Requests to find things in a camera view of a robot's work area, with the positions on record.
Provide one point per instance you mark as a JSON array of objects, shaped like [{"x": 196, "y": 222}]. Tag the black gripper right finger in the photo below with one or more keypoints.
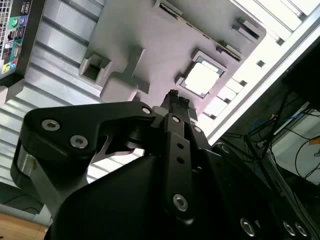
[{"x": 198, "y": 140}]

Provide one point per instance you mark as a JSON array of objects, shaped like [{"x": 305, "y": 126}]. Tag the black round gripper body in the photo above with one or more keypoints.
[{"x": 112, "y": 205}]

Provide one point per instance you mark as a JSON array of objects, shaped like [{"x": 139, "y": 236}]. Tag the square silver CPU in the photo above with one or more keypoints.
[{"x": 202, "y": 77}]

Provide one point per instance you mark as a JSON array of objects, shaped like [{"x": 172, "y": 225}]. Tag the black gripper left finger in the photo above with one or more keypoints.
[{"x": 75, "y": 120}]

